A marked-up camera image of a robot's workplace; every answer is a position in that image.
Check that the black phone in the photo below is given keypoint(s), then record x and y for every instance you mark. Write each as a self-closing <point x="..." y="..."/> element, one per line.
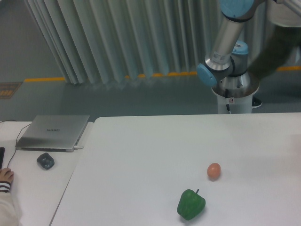
<point x="2" y="152"/>

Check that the green bell pepper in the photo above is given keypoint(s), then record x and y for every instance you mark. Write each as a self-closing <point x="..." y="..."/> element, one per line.
<point x="190" y="204"/>

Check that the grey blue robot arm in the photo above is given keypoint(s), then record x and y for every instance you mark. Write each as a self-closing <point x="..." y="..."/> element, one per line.
<point x="220" y="63"/>

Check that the person in green trousers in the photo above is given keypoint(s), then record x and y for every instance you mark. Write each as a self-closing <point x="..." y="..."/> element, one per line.
<point x="286" y="36"/>

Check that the white sleeved forearm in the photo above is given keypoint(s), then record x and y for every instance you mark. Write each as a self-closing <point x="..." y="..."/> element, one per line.
<point x="8" y="216"/>

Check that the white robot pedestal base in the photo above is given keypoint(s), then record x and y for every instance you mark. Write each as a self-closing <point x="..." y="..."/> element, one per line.
<point x="235" y="94"/>

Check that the white pleated curtain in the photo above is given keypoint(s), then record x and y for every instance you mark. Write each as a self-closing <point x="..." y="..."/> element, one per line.
<point x="104" y="40"/>

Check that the person's hand on table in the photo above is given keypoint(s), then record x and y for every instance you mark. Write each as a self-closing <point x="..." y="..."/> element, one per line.
<point x="6" y="175"/>

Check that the brown egg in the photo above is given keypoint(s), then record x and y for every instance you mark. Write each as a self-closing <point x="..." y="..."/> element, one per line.
<point x="214" y="170"/>

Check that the silver laptop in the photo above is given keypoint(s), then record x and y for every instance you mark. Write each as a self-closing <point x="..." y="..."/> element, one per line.
<point x="59" y="133"/>

